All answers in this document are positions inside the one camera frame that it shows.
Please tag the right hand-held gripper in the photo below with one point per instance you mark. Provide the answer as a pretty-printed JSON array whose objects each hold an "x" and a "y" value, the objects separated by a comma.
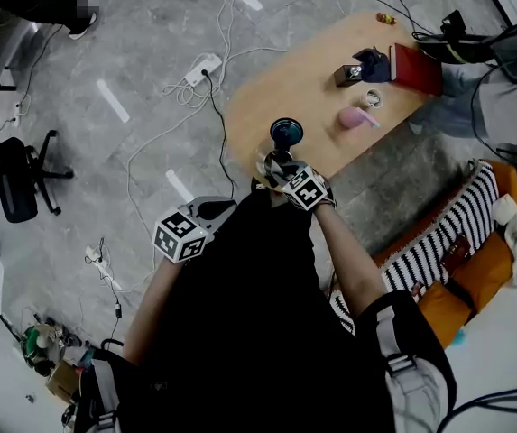
[{"x": 307, "y": 190}]

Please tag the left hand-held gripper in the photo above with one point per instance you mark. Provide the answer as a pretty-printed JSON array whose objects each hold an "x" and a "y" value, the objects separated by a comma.
[{"x": 179, "y": 237}]

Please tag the steel kettle with teal lid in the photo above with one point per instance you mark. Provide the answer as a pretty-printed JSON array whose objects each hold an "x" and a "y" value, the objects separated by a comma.
[{"x": 285, "y": 131}]

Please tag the small pinkish-white object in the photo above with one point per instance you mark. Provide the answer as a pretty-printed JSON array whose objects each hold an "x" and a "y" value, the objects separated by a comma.
[{"x": 416, "y": 291}]

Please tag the person's left forearm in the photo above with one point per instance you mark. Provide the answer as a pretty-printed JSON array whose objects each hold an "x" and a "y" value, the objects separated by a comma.
[{"x": 154, "y": 314}]

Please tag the person's right forearm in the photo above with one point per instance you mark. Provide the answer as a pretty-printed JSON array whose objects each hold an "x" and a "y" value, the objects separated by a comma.
[{"x": 348, "y": 260}]

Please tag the low wooden table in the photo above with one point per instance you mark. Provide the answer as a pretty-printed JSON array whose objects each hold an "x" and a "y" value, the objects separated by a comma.
[{"x": 294, "y": 93}]

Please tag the small brown box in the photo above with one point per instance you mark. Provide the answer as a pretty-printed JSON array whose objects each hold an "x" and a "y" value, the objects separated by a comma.
[{"x": 346, "y": 76}]

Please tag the person's black shirt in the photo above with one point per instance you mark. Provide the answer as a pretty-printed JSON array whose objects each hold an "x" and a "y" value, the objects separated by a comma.
[{"x": 249, "y": 323}]

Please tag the white power strip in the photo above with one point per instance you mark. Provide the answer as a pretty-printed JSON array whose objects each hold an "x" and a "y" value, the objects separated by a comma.
[
  {"x": 102, "y": 266},
  {"x": 203, "y": 70}
]

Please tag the dark blue cloth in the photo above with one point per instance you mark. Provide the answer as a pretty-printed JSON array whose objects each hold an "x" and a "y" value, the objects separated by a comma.
[{"x": 373, "y": 66}]

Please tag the red book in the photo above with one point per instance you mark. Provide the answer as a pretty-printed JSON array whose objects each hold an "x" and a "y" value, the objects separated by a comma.
[{"x": 418, "y": 70}]

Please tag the black white striped blanket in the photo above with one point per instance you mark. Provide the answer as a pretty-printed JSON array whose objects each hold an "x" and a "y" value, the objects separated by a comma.
[{"x": 447, "y": 237}]

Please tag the small colourful toy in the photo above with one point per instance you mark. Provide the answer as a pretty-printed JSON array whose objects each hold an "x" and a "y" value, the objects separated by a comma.
[{"x": 385, "y": 18}]

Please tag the black office chair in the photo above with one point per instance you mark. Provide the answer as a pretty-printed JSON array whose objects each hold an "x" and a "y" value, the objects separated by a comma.
[{"x": 19, "y": 183}]

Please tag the cardboard box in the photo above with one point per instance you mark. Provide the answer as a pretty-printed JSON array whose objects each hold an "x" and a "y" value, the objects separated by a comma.
[{"x": 64, "y": 379}]

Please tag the orange sofa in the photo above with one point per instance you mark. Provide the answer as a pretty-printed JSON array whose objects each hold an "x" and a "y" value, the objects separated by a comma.
[{"x": 483, "y": 273}]

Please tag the teal fluffy item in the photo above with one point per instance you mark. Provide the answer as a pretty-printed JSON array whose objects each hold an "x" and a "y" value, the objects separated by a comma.
[{"x": 460, "y": 337}]

